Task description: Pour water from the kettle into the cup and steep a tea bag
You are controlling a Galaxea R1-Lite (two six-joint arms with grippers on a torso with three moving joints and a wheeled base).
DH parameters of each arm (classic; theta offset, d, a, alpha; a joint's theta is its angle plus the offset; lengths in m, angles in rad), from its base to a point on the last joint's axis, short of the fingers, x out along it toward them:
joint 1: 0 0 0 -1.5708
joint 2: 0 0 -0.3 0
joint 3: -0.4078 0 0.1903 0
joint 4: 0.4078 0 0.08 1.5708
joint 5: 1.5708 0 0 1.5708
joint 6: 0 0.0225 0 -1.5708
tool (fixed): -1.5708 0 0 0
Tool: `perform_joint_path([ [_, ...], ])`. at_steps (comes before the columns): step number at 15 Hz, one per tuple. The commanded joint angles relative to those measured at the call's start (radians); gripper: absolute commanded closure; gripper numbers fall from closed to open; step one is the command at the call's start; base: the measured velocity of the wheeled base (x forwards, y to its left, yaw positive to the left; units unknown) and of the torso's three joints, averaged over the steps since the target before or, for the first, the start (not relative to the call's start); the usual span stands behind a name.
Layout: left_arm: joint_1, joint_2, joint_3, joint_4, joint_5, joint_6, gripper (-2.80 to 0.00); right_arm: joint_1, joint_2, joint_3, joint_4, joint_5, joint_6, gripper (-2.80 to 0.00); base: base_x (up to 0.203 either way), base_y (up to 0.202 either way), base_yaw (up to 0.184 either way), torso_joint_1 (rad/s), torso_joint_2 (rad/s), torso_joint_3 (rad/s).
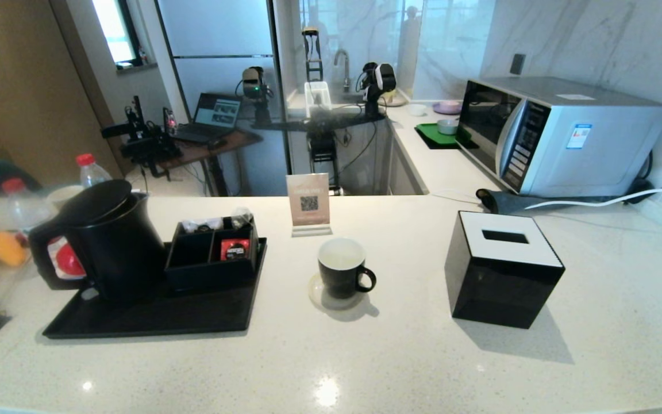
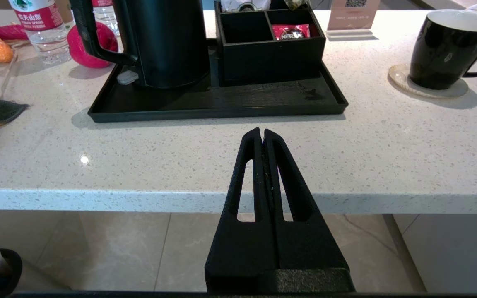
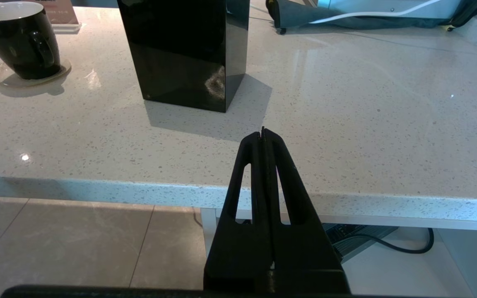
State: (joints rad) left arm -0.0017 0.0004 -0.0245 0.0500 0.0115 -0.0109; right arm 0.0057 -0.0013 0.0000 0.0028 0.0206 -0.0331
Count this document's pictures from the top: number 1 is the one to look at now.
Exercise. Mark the black electric kettle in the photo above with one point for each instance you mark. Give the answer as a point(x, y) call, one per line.
point(118, 247)

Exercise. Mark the QR code sign stand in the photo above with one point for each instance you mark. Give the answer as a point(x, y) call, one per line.
point(308, 201)

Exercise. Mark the black mug white inside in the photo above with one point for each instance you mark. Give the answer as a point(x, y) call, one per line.
point(339, 282)

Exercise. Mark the white saucer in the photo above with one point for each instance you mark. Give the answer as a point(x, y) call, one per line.
point(314, 293)

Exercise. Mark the red coffee sachet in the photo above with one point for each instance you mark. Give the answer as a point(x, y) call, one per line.
point(233, 249)

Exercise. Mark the white dish rack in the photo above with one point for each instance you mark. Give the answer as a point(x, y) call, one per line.
point(318, 95)

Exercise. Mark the wooden desk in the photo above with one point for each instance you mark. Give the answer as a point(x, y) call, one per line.
point(233, 141)

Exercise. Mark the green tray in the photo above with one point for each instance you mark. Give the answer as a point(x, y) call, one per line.
point(431, 134)

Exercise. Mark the beige round dish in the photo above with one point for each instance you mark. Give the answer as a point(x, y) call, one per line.
point(395, 99)

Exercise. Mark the small white bowl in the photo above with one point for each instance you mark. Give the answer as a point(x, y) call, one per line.
point(416, 108)

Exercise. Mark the black computer mouse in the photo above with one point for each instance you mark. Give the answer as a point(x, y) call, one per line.
point(216, 143)

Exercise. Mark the white sugar sachets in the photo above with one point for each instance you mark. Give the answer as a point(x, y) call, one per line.
point(199, 225)

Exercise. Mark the chrome kitchen faucet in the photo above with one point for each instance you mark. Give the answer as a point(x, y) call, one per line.
point(345, 69)

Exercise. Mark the small grey bowl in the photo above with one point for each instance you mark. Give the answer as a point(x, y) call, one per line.
point(447, 127)

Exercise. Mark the black compartment organizer box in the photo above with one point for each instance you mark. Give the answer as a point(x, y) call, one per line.
point(204, 277)

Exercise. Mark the black laptop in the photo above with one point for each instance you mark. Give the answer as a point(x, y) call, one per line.
point(216, 112)

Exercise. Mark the purple plate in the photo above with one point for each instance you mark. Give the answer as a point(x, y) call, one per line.
point(447, 107)

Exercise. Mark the black tissue box white lid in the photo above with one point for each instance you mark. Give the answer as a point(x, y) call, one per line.
point(497, 287)

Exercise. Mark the black serving tray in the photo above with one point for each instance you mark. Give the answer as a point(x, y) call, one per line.
point(164, 316)

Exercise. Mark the grey refrigerator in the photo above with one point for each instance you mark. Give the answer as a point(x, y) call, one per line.
point(216, 34)

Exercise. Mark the water bottle red cap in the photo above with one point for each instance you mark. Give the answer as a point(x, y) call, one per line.
point(92, 172)
point(23, 204)

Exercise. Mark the red toy apple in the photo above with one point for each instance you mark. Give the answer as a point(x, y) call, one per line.
point(69, 261)

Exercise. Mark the brown paper cup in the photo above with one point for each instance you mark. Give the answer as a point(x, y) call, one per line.
point(64, 195)

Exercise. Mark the silver microwave oven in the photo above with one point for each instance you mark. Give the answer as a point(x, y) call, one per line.
point(595, 149)

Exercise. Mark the window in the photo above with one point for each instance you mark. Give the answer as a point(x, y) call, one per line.
point(112, 29)

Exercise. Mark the orange toy fruit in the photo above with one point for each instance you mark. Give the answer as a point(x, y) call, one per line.
point(6, 248)

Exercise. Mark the tall black frame stand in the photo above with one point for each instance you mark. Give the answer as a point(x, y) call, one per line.
point(312, 57)

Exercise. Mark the dark wall socket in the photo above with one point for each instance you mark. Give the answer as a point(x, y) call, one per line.
point(517, 64)

